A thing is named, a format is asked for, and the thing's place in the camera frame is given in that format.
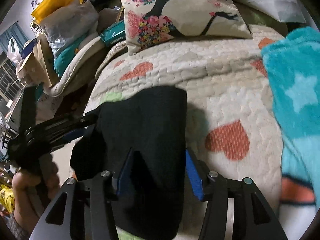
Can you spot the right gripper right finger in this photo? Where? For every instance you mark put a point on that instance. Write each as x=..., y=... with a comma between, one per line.
x=253, y=217

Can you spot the teal star fleece blanket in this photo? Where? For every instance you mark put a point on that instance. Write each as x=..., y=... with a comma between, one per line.
x=292, y=67

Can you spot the patterned quilted bedspread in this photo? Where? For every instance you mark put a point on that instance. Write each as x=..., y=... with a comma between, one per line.
x=230, y=124

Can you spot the white plastic bag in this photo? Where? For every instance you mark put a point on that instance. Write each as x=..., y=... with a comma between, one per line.
x=13, y=53

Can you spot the teal folded cloth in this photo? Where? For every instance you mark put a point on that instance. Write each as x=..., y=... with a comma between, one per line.
x=66, y=56

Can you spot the black pants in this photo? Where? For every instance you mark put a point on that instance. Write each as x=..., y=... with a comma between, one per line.
x=141, y=141

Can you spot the clear plastic bag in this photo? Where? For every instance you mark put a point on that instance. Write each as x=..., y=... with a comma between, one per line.
x=67, y=24

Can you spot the teal tissue pack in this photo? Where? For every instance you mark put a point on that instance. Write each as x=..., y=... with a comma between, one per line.
x=113, y=34

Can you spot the brown cardboard box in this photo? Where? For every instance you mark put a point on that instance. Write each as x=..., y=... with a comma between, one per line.
x=37, y=66

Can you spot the beige padded cushion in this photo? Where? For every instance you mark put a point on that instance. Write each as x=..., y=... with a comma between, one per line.
x=81, y=70

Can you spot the yellow bag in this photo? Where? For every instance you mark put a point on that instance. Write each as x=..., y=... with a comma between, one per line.
x=47, y=7

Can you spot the left hand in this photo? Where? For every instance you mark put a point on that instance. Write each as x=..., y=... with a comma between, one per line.
x=23, y=185

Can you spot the floral woman print pillow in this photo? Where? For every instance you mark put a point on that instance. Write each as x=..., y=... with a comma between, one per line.
x=151, y=22

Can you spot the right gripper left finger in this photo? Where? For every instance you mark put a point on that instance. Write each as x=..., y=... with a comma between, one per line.
x=83, y=209

